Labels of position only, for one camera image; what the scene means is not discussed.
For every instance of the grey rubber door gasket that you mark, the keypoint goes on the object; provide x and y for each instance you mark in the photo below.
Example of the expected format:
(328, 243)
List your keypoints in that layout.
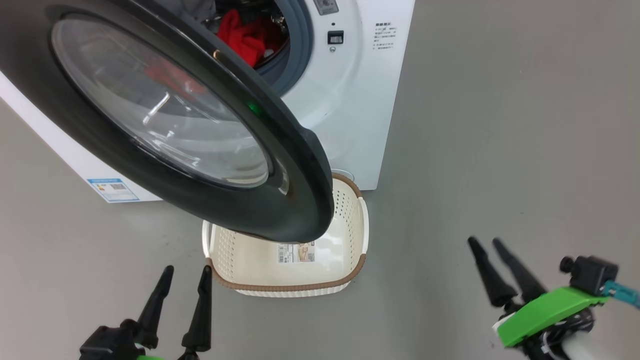
(300, 45)

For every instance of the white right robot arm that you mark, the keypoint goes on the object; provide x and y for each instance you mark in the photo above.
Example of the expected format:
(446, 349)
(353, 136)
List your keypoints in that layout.
(582, 348)

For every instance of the grey warning sticker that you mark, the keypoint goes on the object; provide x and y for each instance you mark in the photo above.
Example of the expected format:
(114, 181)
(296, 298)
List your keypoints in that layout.
(325, 5)

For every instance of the black door latch socket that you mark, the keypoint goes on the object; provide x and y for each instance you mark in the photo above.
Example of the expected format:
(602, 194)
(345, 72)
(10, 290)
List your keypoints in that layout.
(335, 37)

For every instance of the basket product label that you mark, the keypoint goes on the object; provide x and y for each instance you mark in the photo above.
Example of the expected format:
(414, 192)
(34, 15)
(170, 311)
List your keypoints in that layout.
(296, 252)

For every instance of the blue energy label sticker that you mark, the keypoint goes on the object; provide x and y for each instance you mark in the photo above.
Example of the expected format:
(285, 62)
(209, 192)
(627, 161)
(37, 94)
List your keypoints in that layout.
(112, 190)

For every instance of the dark round glass washer door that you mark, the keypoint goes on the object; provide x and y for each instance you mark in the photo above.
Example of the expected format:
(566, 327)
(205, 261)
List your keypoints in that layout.
(290, 200)

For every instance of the white front-load washing machine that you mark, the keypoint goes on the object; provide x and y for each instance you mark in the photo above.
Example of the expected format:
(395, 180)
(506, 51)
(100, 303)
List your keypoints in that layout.
(350, 125)

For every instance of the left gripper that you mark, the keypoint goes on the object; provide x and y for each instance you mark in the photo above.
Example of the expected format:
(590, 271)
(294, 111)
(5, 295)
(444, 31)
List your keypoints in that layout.
(110, 345)

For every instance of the printed text notice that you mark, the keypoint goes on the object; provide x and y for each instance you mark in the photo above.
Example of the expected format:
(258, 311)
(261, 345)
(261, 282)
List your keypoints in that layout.
(385, 36)

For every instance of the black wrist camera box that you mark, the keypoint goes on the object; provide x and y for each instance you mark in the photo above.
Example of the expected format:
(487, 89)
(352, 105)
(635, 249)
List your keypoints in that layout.
(592, 274)

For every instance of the cream perforated basket brown rim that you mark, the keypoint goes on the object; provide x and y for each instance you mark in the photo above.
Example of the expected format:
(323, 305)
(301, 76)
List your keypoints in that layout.
(260, 265)

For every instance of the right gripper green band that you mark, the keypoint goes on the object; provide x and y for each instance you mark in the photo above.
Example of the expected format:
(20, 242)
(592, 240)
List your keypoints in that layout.
(545, 310)

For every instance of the large red garment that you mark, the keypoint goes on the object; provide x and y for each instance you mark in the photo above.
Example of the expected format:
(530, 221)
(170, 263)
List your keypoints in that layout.
(245, 40)

